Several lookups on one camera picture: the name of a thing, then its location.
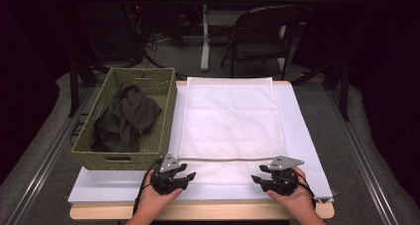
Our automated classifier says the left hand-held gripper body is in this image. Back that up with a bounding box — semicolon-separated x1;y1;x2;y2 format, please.
150;152;184;196

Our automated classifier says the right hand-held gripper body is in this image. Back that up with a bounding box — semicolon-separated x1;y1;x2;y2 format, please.
260;155;305;197

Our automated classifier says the white mesh laundry bag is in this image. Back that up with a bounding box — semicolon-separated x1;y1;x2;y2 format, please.
177;76;289;186

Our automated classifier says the dark cloth garment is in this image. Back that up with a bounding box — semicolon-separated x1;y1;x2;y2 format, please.
90;82;162;154

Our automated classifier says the green woven basket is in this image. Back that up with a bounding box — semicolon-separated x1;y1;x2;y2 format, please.
70;66;178;171

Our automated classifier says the person's left hand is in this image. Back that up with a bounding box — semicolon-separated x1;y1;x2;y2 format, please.
140;169;183;217

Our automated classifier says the person's right hand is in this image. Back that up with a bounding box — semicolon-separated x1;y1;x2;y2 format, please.
266;166;317;217

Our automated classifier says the white board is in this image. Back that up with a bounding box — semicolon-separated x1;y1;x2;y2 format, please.
67;83;335;204

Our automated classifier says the black metal stand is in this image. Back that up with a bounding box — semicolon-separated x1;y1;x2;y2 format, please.
291;57;351;122
67;57;110;119

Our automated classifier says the black folding chair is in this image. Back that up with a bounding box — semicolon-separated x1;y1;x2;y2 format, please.
220;5;306;81

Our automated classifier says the white desk leg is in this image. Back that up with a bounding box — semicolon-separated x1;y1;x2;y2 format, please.
200;4;211;72

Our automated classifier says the left hand-held gripper cable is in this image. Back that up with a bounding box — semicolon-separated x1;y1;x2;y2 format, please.
132;158;164;216

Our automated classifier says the hand-held gripper cable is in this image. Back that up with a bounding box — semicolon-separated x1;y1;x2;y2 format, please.
292;170;317;210
132;158;164;216

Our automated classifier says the right hand-held gripper cable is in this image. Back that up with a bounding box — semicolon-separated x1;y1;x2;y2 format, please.
292;170;317;210

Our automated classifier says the metal floor rail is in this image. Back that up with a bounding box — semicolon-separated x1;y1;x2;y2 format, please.
325;89;402;225
6;85;97;225

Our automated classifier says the bundle of floor cables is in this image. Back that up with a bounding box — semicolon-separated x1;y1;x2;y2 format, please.
125;3;199;82

